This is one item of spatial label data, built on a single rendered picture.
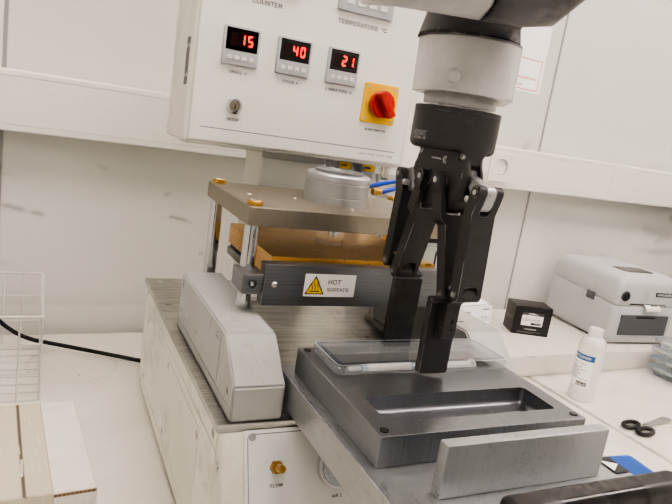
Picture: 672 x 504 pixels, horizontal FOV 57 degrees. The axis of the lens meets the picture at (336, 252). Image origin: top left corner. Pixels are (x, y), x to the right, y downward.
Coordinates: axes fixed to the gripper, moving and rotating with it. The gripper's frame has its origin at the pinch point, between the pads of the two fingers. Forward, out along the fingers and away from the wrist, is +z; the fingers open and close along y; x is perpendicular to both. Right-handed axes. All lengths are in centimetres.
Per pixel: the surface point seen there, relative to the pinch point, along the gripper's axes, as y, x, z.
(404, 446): 12.3, -7.9, 4.6
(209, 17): -34.5, -14.8, -27.7
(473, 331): -6.8, 12.4, 3.1
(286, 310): -33.4, 0.4, 9.9
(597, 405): -31, 67, 28
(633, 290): -50, 93, 10
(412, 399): 6.3, -3.6, 4.1
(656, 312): -49, 102, 15
